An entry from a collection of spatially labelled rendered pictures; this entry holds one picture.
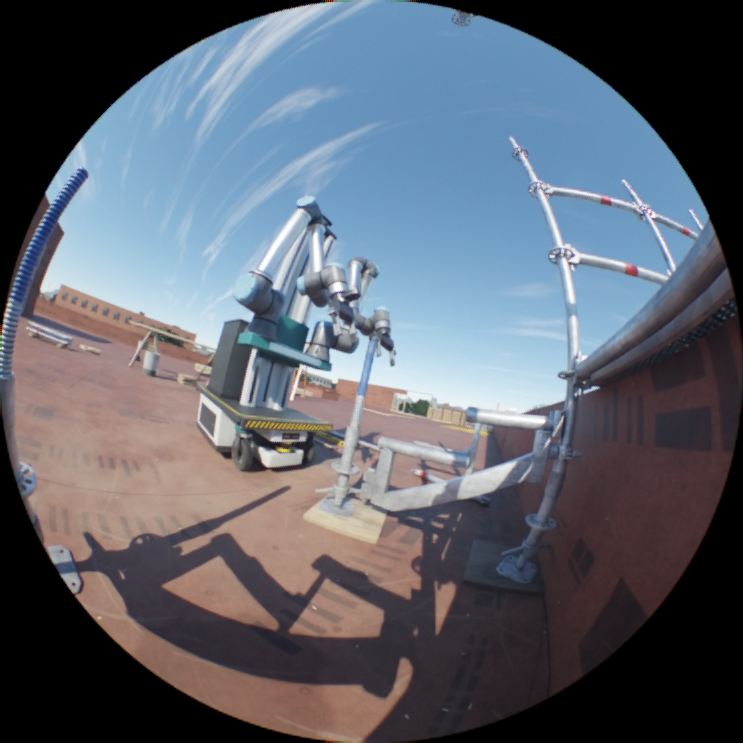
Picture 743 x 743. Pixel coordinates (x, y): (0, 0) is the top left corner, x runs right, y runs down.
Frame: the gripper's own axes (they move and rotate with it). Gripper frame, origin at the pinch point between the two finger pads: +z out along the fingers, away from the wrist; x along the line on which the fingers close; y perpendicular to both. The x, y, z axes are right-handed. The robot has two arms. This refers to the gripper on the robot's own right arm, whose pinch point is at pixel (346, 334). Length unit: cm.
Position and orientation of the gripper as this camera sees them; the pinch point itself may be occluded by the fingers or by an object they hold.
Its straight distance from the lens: 87.4
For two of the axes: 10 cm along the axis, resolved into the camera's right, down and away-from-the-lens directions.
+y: -9.0, 2.6, 3.4
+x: -3.7, -0.8, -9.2
